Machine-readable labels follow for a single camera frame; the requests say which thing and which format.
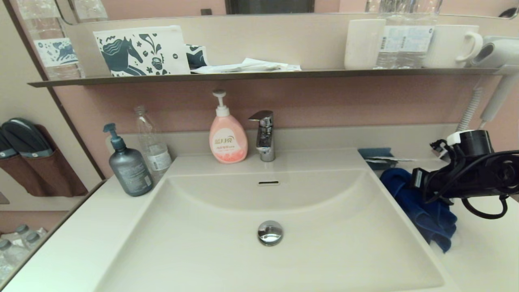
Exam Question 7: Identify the blue microfibre cloth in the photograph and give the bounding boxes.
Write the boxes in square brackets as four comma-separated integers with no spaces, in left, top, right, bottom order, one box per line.
[380,167,458,253]

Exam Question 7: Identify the wall mirror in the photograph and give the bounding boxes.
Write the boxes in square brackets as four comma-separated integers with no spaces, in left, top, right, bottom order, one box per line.
[55,0,519,24]

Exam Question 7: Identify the brown slipper holder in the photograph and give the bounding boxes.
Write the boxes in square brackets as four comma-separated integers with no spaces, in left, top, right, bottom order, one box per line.
[0,125,89,198]

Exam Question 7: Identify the grey metal wall shelf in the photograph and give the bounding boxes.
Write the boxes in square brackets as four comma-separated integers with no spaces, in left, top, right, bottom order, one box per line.
[28,68,507,88]

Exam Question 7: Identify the chrome faucet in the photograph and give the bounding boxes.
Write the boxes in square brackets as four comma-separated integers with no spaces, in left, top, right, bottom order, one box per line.
[248,110,276,162]

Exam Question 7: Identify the chrome drain stopper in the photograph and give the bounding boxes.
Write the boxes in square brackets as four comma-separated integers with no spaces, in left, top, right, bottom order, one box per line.
[257,220,284,246]

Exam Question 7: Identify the small blue patterned pouch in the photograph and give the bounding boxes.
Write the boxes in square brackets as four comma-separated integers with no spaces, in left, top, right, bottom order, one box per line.
[185,44,208,70]

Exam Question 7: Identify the white mug with handle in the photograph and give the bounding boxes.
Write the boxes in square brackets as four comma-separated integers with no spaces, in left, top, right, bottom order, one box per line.
[423,25,484,69]

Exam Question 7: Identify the white packaged toothbrush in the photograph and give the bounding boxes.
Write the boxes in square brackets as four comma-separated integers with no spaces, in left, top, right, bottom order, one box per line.
[365,156,418,164]

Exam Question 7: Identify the pink hand soap pump bottle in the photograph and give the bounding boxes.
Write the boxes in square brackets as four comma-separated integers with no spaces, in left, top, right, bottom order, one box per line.
[209,90,248,164]

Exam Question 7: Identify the grey pump bottle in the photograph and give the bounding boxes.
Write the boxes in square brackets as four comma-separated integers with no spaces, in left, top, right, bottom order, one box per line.
[103,123,154,197]

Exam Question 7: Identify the white flat sachets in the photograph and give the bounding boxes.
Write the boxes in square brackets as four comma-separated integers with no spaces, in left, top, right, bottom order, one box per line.
[191,58,302,74]

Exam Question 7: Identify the thick black arm cable loop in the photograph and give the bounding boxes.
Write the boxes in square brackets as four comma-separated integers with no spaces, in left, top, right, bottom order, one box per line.
[461,195,509,220]

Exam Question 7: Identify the white ceramic sink basin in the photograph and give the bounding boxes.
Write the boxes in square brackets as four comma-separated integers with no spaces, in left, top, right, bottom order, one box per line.
[94,149,444,292]

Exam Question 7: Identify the white horse print pouch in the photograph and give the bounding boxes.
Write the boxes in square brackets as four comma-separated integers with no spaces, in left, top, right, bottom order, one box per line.
[93,25,191,77]

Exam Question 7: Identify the clear bottle grey cap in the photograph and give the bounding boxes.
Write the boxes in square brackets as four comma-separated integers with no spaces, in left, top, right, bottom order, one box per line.
[15,224,36,243]
[25,232,47,250]
[0,239,30,268]

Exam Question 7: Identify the white handleless cup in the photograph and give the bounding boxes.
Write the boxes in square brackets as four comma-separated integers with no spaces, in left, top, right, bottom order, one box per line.
[344,19,386,70]

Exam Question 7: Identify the blue soap dish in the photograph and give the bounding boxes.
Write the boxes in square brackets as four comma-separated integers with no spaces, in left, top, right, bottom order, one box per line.
[358,148,396,170]

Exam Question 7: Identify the dark grey slipper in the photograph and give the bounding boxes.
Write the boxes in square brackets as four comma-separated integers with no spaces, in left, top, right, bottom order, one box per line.
[1,118,54,158]
[0,132,17,160]

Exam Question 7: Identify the white coiled dryer cord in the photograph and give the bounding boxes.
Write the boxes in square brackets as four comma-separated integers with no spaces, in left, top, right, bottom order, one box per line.
[457,86,485,132]

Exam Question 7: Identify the dark brown wall trim strip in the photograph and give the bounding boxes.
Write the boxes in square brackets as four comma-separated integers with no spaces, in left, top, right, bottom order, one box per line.
[3,0,107,180]

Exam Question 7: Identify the clear empty plastic bottle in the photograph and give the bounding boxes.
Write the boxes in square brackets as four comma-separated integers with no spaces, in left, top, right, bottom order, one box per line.
[134,105,172,180]

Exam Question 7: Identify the thin black camera cable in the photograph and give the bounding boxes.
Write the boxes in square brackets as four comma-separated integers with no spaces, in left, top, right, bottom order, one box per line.
[422,139,519,204]

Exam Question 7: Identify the white hair dryer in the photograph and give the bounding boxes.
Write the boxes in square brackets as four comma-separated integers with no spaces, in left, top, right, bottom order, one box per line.
[470,36,519,123]

